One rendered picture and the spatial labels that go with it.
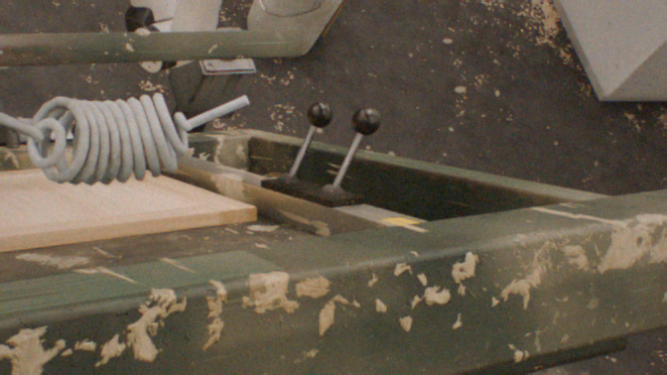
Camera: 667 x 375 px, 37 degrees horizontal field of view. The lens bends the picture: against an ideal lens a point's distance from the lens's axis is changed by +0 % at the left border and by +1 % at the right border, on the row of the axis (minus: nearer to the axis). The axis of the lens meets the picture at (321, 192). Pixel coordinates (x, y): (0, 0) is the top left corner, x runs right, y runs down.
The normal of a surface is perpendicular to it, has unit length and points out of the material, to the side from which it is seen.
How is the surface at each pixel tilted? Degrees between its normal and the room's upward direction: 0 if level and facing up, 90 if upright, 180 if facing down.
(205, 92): 90
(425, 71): 0
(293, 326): 39
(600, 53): 90
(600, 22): 90
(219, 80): 90
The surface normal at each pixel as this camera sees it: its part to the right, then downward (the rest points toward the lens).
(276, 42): 0.50, 0.14
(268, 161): -0.87, 0.10
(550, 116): 0.38, -0.51
